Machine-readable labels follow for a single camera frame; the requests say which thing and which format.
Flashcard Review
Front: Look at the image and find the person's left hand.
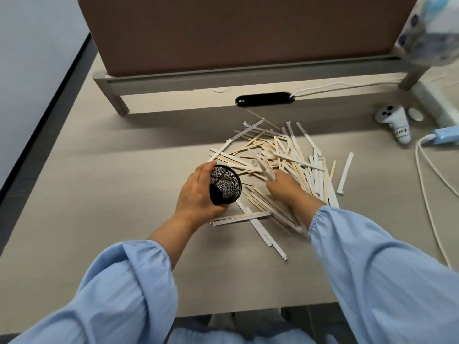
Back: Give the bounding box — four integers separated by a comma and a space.
174, 161, 230, 227

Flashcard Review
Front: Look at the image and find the person's right hand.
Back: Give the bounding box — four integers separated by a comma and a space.
265, 170, 317, 213

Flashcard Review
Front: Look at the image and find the bunch of wooden sticks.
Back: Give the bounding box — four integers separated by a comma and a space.
252, 150, 277, 182

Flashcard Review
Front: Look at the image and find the black mesh pen cup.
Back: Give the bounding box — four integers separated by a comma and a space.
209, 165, 243, 206

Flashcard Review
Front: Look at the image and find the person's right forearm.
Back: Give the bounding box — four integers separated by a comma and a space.
290, 200, 459, 344

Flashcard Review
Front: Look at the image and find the person's left forearm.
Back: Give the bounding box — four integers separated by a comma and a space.
0, 214, 202, 344

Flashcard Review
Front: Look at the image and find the pile of sticks and wrappers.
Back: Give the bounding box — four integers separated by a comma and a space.
209, 110, 355, 262

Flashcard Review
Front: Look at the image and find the black oval desk socket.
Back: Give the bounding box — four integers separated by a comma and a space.
235, 92, 295, 107

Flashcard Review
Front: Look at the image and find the person's light blue clothing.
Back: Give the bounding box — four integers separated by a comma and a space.
171, 317, 323, 344

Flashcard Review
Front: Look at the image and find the white handheld controller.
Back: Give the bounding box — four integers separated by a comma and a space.
375, 104, 412, 145

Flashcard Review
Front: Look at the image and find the brown desk partition panel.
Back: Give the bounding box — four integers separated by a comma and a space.
78, 0, 420, 78

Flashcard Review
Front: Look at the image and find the light blue adapter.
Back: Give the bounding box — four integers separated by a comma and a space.
428, 127, 459, 146

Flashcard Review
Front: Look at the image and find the white desk divider base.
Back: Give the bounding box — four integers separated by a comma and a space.
410, 72, 459, 128

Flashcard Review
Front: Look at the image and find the floral patterned cloth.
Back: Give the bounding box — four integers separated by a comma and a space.
394, 0, 459, 67

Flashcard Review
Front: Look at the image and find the grey partition base frame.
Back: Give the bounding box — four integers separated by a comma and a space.
93, 46, 431, 117

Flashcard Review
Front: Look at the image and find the thin white cable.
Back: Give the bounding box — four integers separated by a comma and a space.
289, 79, 405, 97

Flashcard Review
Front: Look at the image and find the white braided cable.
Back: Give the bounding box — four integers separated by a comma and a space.
415, 135, 459, 270

